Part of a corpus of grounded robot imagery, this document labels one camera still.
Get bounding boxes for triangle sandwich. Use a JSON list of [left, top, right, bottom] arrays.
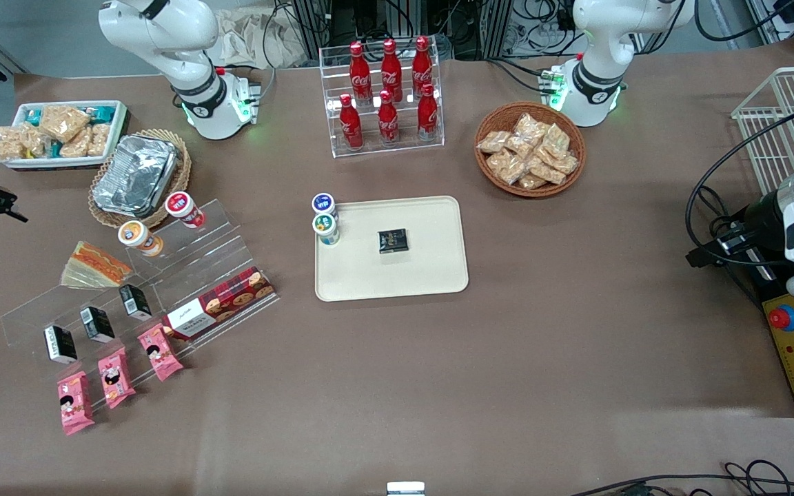
[[61, 240, 133, 289]]

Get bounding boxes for oval wicker tray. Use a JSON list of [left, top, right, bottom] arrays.
[[88, 129, 192, 229]]

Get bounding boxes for beige serving tray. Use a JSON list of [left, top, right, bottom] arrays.
[[314, 196, 469, 302]]

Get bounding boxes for clear rice cracker packet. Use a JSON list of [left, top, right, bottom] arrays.
[[59, 131, 92, 159], [21, 124, 53, 158], [0, 125, 32, 163], [87, 123, 112, 158], [39, 103, 92, 143]]

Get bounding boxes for small black carton box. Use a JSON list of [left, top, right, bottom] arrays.
[[80, 307, 116, 343], [43, 325, 78, 364], [119, 284, 153, 322]]

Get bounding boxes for orange lid yogurt cup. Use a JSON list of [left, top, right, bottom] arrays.
[[118, 220, 164, 258]]

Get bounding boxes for foil container stack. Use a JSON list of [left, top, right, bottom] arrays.
[[92, 134, 179, 218]]

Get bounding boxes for white plastic bin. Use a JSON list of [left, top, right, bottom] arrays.
[[3, 100, 129, 170]]

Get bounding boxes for pink cartoon snack packet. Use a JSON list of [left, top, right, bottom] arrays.
[[137, 323, 184, 382], [97, 347, 136, 410], [57, 371, 95, 436]]

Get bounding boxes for red lid yogurt cup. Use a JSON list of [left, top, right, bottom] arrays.
[[165, 192, 206, 229]]

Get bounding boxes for clear acrylic stepped shelf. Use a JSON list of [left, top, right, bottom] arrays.
[[1, 198, 281, 388]]

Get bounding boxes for brown table cover sheet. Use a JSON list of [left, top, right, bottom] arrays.
[[0, 38, 794, 496]]

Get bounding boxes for red plaid cookie box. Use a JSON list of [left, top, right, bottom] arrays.
[[161, 267, 276, 340]]

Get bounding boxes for round brown wicker basket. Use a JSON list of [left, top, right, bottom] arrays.
[[474, 102, 587, 198]]

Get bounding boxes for beige crumpled cloth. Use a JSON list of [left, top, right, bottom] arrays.
[[214, 7, 308, 70]]

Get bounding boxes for green lid yogurt cup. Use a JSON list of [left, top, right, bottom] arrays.
[[312, 213, 341, 247]]

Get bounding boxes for aluminium profile rack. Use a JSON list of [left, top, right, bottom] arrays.
[[292, 0, 577, 61]]

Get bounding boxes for red cola bottle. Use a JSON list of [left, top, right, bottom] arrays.
[[377, 90, 400, 145], [339, 94, 364, 150], [380, 39, 403, 103], [411, 36, 434, 97], [417, 84, 439, 142], [349, 41, 372, 105]]

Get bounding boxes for clear acrylic bottle rack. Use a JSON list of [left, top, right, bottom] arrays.
[[319, 38, 445, 159]]

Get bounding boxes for black square snack packet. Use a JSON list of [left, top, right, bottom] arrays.
[[378, 228, 409, 254]]

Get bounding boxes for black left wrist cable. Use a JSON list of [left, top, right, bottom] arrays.
[[685, 110, 794, 269]]

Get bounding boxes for white wire basket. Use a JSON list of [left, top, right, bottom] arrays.
[[731, 67, 794, 197]]

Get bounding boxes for black cable bundle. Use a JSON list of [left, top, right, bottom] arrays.
[[569, 460, 794, 496]]

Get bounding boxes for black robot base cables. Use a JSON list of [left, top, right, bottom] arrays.
[[485, 56, 558, 94]]

